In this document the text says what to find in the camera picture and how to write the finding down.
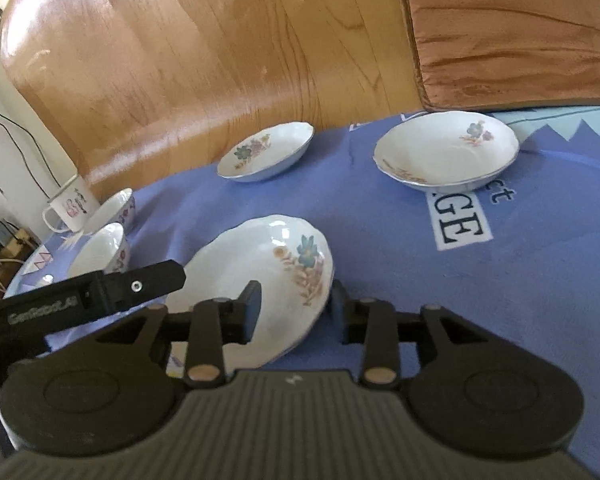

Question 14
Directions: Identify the large floral plate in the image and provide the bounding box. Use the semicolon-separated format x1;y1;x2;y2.
166;214;335;373

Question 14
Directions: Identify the wooden board panel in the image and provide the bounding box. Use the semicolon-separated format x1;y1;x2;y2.
0;0;420;198

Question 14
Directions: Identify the red-flower bowl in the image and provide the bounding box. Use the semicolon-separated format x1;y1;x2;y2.
67;222;131;278
83;188;136;234

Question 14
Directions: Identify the white enamel mug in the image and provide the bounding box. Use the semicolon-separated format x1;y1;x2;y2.
42;174;100;234

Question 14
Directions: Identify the brown seat cushion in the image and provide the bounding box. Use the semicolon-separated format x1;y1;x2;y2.
403;0;600;110

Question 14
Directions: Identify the black wall cable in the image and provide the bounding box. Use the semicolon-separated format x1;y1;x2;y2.
0;91;56;201

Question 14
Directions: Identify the blue printed tablecloth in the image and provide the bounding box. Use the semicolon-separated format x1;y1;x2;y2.
2;104;600;478

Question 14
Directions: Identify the small black charger box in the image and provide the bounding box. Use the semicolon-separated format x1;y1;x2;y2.
0;219;18;247

